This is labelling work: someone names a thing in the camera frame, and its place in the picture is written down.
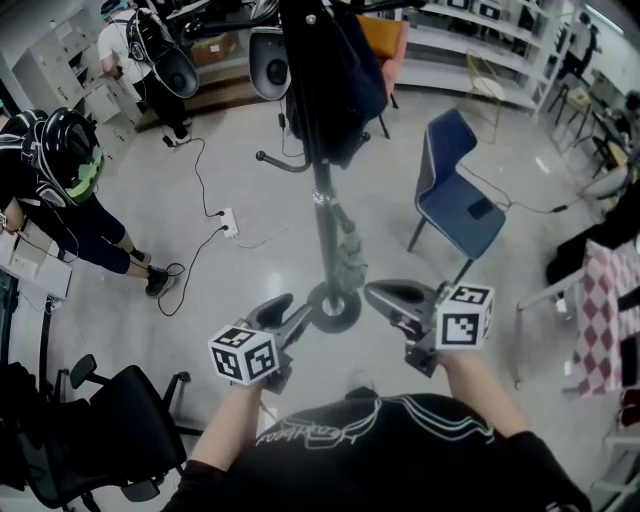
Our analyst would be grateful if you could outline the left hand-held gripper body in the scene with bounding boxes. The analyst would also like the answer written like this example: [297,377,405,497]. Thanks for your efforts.
[208,324,294,394]

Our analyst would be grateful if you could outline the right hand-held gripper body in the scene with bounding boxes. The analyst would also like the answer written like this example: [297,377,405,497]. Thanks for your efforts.
[404,282,495,377]

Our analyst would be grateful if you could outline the grey cloth garment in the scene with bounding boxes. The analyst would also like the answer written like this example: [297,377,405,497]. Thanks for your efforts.
[329,195,370,300]

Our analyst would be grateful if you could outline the black coat rack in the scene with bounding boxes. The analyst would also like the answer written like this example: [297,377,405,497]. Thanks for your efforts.
[180,0,426,335]

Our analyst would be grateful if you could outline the person's left forearm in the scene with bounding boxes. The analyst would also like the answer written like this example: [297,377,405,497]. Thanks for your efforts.
[189,384,264,471]

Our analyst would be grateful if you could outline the person's right forearm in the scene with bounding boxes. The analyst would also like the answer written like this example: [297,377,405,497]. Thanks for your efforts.
[437,349,531,441]

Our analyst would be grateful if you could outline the person's shoe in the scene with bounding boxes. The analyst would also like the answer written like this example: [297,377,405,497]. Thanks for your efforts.
[344,369,379,401]

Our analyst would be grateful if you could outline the white power strip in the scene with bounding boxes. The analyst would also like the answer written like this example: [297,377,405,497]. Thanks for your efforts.
[218,207,240,239]

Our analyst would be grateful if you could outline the blue upholstered chair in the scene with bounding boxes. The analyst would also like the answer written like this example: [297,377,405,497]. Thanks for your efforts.
[407,107,507,281]

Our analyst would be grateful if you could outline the person's black printed shirt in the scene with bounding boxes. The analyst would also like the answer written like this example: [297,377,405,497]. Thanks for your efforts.
[174,392,594,512]

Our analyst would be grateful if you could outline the black office chair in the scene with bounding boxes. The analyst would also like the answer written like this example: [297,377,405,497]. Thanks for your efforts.
[0,352,192,512]

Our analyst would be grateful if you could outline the pink checkered cloth table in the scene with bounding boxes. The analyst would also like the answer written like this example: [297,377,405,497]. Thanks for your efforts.
[517,237,640,396]

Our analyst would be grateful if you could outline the black box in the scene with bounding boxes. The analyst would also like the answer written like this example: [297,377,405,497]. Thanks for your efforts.
[619,335,640,389]

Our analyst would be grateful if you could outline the white desk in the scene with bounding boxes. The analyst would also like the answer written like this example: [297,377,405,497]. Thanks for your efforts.
[0,222,74,311]

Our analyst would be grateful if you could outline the black bag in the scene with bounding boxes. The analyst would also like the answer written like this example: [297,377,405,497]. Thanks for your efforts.
[284,0,390,169]

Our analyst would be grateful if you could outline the wooden steps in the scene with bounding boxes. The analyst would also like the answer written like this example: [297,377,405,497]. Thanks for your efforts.
[134,74,281,134]

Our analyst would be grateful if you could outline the white shelving unit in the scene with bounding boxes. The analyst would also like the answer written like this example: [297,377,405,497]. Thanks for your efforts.
[394,0,566,111]

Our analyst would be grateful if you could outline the orange armchair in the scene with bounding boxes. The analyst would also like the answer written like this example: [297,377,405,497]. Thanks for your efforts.
[357,14,411,139]

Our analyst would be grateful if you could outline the cardboard box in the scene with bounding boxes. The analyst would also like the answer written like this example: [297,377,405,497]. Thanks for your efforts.
[189,32,240,66]

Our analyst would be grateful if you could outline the white cable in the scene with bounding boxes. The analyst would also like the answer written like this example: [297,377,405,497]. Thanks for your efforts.
[233,224,290,250]

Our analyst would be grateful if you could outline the black power cable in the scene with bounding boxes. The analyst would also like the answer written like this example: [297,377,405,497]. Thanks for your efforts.
[160,132,226,219]
[156,227,227,318]

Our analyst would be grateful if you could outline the black cable with adapter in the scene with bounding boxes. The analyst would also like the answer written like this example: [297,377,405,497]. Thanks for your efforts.
[457,162,586,215]
[276,97,307,160]

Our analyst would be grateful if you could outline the yellow wire chair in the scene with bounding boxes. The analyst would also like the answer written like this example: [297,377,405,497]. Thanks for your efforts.
[464,49,506,144]

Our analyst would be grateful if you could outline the black frame chair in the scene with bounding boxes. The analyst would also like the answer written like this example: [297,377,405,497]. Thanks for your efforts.
[547,82,594,134]

